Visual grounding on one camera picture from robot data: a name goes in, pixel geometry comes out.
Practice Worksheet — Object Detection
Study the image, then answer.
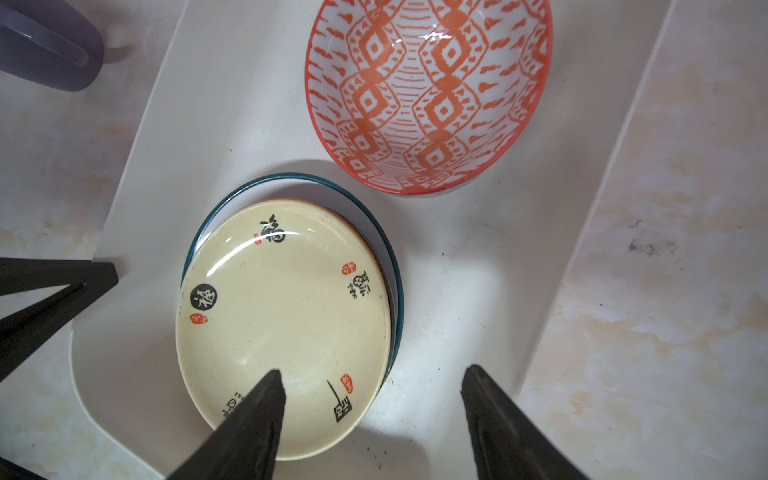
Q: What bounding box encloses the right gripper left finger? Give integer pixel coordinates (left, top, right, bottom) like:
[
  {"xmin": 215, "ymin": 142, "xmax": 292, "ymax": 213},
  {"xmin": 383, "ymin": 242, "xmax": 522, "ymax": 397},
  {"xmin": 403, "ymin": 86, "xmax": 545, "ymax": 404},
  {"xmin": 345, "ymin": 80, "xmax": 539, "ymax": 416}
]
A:
[{"xmin": 169, "ymin": 369, "xmax": 286, "ymax": 479}]

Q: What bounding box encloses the white plastic bin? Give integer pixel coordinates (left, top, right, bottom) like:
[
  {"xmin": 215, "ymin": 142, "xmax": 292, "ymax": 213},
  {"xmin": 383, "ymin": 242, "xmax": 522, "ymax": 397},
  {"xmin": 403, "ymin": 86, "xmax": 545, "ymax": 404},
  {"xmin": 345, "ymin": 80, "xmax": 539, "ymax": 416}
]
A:
[{"xmin": 71, "ymin": 1, "xmax": 671, "ymax": 479}]

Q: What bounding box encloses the lavender ceramic mug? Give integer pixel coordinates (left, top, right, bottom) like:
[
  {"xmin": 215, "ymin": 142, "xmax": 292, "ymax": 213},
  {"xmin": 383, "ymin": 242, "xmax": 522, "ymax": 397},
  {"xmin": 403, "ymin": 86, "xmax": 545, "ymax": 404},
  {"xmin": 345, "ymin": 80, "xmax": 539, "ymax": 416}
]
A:
[{"xmin": 1, "ymin": 0, "xmax": 104, "ymax": 92}]

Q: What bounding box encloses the white plate green emblem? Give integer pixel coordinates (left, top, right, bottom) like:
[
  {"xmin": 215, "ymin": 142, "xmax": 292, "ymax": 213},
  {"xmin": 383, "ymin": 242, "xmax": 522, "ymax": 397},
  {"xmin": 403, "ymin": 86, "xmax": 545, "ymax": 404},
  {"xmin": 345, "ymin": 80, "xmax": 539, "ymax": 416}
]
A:
[{"xmin": 182, "ymin": 172, "xmax": 405, "ymax": 370}]

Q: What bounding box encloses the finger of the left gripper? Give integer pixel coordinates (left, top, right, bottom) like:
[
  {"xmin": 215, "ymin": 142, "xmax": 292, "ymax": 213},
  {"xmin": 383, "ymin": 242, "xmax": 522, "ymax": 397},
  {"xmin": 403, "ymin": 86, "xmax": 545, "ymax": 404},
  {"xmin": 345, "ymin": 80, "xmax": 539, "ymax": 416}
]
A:
[{"xmin": 1, "ymin": 257, "xmax": 119, "ymax": 379}]

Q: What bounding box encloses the cream plate black calligraphy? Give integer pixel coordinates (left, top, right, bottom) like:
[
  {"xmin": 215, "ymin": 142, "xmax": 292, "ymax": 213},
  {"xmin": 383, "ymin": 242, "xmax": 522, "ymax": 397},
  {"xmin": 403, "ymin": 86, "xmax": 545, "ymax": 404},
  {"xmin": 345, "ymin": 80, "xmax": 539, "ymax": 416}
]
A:
[{"xmin": 175, "ymin": 199, "xmax": 393, "ymax": 461}]

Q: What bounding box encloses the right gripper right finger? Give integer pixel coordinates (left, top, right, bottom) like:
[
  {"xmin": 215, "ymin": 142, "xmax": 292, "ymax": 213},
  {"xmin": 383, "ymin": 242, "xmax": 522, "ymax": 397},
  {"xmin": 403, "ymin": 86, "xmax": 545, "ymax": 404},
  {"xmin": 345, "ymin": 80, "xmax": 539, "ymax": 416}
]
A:
[{"xmin": 461, "ymin": 364, "xmax": 587, "ymax": 480}]

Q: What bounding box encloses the orange patterned bowl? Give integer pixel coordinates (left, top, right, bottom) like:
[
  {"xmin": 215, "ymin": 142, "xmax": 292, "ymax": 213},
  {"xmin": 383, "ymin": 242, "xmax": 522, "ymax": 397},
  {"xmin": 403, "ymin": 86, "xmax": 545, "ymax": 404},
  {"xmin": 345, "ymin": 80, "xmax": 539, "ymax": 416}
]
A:
[{"xmin": 305, "ymin": 0, "xmax": 554, "ymax": 196}]

